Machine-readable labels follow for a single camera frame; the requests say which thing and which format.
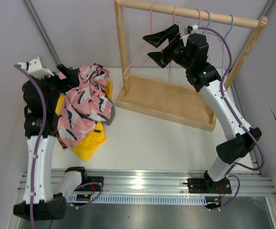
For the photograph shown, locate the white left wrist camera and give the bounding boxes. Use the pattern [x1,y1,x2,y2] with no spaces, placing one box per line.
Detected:
[17,56,54,79]

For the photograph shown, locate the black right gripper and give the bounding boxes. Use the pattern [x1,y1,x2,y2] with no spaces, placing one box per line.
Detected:
[143,24,194,70]

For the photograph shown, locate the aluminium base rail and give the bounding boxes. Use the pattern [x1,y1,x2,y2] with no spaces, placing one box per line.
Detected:
[18,169,276,208]

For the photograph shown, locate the wooden clothes rack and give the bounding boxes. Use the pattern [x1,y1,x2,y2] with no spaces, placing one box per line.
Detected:
[114,0,266,131]

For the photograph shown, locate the yellow shorts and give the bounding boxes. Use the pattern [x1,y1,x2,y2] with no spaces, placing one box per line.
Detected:
[55,95,107,163]

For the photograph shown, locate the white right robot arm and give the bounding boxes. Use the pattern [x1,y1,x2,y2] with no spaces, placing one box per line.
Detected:
[143,24,262,193]

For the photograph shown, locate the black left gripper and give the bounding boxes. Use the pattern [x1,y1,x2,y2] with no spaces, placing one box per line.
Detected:
[35,64,79,111]

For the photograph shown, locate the pink patterned shorts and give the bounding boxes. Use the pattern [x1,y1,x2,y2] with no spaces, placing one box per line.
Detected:
[56,62,112,148]

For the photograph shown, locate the blue hanger with grey shorts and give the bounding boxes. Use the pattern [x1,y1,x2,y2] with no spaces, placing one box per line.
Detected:
[203,10,221,42]

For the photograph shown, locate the yellow plastic tray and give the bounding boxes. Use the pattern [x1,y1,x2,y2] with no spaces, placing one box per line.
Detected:
[55,81,113,115]

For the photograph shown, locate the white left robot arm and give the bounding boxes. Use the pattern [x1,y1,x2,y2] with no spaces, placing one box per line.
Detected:
[13,62,89,223]

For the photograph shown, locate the aluminium corner post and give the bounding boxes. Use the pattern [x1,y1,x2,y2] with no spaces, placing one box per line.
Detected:
[21,0,61,66]
[257,0,276,27]

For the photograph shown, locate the aluminium corner post left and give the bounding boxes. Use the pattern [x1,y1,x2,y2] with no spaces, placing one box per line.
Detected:
[21,0,61,66]

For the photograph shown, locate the orange camouflage shorts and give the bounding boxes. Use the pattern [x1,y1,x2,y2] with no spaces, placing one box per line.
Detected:
[57,136,67,149]

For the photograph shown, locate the aluminium corner post right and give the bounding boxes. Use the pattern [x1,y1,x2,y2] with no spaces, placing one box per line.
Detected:
[257,0,276,27]

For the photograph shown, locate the grey shorts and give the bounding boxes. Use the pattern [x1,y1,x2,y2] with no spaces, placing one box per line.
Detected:
[105,98,115,126]

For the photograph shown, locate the pink hanger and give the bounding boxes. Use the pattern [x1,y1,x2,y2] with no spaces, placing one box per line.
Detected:
[195,9,202,26]
[168,6,180,86]
[123,2,159,80]

